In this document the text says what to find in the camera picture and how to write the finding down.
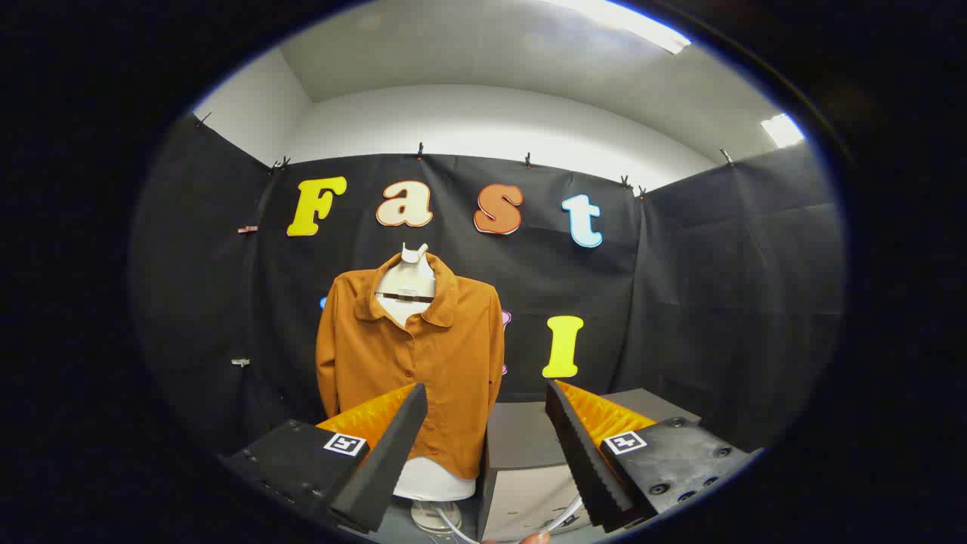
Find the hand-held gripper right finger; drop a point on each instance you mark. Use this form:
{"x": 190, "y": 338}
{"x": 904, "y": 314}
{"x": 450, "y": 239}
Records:
{"x": 585, "y": 461}

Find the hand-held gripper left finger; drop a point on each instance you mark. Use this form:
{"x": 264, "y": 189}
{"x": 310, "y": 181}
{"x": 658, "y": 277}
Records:
{"x": 385, "y": 461}

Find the orange-brown button shirt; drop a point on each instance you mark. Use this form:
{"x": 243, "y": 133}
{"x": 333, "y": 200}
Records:
{"x": 446, "y": 355}

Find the white clothes hanger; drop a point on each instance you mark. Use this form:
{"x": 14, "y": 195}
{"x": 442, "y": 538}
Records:
{"x": 408, "y": 279}

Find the white mannequin torso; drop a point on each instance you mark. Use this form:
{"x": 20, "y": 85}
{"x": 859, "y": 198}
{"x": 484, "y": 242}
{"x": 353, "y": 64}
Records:
{"x": 434, "y": 480}

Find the grey cabinet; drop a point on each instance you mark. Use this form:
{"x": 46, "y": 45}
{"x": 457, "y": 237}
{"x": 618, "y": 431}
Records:
{"x": 521, "y": 438}

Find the clear mannequin stand base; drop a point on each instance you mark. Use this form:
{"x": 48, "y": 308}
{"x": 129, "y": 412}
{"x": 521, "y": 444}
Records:
{"x": 430, "y": 517}

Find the small ceiling light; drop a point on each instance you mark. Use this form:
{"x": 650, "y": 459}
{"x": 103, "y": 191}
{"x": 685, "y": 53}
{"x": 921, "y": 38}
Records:
{"x": 782, "y": 130}

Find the long ceiling light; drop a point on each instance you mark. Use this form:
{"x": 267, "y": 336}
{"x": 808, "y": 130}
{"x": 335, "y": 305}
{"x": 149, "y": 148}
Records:
{"x": 642, "y": 26}

